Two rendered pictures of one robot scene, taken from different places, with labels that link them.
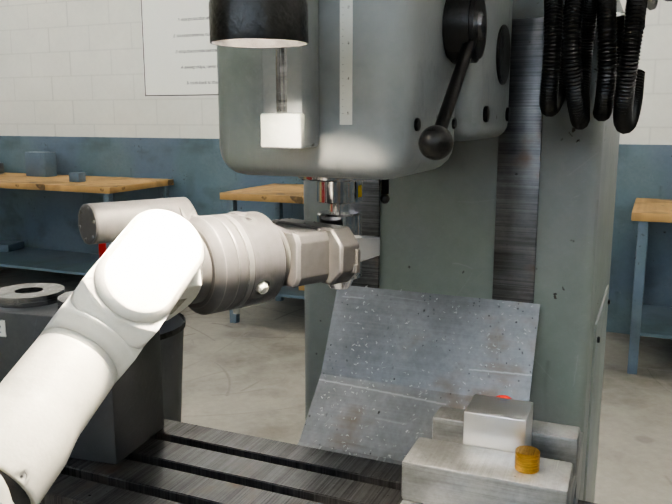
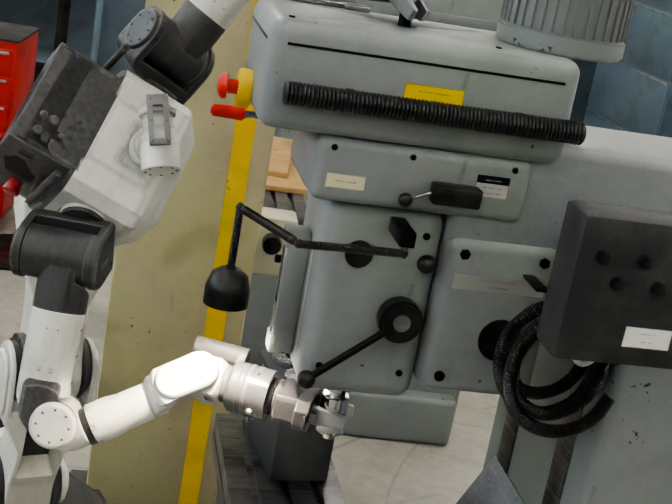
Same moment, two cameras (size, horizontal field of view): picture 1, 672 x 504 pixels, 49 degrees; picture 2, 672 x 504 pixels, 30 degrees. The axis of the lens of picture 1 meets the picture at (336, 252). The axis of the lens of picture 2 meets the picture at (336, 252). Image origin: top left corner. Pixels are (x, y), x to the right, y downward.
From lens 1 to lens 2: 1.75 m
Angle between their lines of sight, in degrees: 53
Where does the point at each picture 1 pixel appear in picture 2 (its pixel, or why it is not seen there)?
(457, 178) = not seen: hidden behind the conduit
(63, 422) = (117, 418)
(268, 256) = (253, 397)
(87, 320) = (148, 385)
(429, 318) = not seen: outside the picture
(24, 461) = (95, 422)
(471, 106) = (422, 367)
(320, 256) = (288, 411)
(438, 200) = not seen: hidden behind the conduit
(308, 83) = (282, 322)
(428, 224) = (533, 441)
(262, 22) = (208, 299)
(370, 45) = (304, 316)
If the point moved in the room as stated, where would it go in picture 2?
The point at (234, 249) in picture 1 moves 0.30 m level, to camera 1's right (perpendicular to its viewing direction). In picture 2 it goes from (235, 385) to (331, 471)
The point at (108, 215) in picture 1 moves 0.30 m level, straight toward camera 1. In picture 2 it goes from (200, 345) to (61, 381)
